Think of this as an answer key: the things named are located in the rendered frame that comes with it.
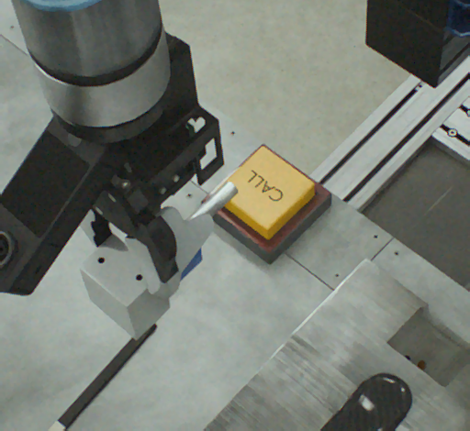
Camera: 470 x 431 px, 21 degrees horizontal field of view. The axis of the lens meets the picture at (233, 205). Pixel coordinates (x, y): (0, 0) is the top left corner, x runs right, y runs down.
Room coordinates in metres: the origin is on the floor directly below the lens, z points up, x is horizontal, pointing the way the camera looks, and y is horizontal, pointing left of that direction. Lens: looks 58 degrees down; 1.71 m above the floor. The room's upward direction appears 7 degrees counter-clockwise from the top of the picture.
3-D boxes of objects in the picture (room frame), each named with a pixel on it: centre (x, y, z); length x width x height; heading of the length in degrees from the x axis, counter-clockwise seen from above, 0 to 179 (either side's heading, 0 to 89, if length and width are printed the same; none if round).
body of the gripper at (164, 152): (0.45, 0.06, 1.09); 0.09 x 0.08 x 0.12; 131
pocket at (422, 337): (0.37, -0.13, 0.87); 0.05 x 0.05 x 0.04; 41
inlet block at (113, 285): (0.46, 0.05, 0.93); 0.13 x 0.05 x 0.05; 131
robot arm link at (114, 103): (0.44, 0.07, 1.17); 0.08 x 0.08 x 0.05
